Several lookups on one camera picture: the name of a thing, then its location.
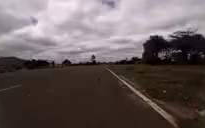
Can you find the distant row of trees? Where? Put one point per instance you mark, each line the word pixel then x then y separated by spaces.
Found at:
pixel 73 62

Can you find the clump of dark trees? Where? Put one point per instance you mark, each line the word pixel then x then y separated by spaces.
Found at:
pixel 180 48

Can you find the dark hill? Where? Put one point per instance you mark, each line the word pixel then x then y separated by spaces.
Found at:
pixel 6 62

